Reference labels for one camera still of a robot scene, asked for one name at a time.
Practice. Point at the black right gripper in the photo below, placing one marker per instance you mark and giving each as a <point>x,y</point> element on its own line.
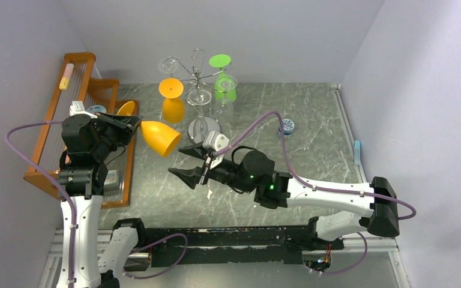
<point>205,169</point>

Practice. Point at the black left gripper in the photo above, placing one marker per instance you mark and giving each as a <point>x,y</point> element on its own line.
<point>126,125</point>

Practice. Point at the orange goblet front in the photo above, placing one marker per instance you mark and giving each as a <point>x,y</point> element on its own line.
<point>160,137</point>

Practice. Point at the orange goblet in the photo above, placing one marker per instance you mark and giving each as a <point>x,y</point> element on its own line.
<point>173,110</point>
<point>160,137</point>

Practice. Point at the clear champagne flute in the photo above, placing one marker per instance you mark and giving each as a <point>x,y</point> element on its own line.
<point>198,128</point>

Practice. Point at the small clear wine glass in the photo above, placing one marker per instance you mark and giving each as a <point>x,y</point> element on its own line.
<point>168,66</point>

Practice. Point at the green wine glass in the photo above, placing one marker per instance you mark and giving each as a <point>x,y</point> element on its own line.
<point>222,62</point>

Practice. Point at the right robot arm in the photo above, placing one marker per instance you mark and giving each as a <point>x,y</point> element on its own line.
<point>368,206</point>

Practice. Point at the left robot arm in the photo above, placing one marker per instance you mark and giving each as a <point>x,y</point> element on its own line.
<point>89,141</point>

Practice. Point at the chrome wine glass rack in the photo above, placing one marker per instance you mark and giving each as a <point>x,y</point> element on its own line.
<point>192,87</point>

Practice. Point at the blue packaged tool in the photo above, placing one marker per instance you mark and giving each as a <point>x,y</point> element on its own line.
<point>96,109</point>

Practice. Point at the small white card box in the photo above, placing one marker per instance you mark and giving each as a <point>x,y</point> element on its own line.
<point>112,179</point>

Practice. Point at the pink yellow marker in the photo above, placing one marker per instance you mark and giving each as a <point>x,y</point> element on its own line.
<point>66,76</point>

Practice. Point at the blue white round tin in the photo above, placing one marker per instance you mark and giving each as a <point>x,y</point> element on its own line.
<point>286,130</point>

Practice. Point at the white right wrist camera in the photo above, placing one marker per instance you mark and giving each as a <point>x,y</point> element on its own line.
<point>214,142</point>

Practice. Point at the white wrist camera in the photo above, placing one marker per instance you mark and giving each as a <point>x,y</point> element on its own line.
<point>214,142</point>
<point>77,108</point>

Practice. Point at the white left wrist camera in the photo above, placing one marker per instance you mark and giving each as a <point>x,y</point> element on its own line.
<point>77,108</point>

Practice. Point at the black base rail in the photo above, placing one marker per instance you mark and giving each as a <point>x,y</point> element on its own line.
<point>256,244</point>

